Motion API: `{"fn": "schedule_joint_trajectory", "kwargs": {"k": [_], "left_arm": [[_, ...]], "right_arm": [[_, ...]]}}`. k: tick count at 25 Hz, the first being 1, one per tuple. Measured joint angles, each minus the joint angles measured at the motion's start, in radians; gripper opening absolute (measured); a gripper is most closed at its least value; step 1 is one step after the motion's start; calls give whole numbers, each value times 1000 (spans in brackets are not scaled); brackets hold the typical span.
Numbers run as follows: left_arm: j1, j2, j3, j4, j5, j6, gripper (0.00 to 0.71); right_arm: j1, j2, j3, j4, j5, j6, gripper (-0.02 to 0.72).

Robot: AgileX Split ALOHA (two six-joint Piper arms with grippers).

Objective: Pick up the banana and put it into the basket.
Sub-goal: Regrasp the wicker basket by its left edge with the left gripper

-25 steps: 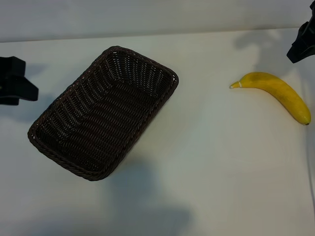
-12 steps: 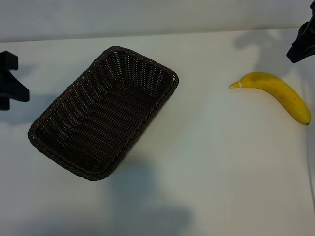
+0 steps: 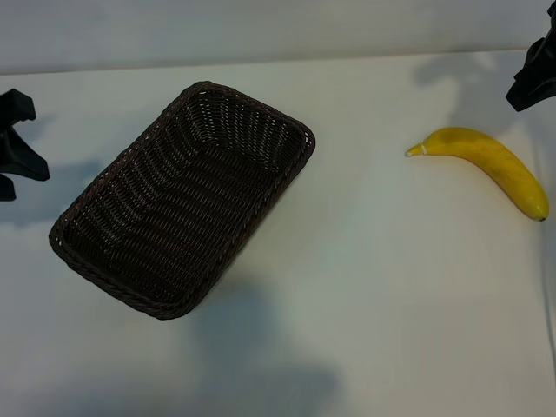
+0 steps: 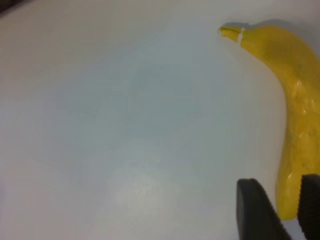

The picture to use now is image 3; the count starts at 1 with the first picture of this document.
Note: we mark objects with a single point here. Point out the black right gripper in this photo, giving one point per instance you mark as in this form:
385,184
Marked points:
544,52

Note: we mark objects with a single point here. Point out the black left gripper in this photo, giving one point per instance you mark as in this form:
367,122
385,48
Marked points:
6,187

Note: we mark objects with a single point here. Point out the yellow banana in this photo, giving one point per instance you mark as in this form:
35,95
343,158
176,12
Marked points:
499,160

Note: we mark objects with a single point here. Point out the dark brown wicker basket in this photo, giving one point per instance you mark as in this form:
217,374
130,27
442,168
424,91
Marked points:
174,208

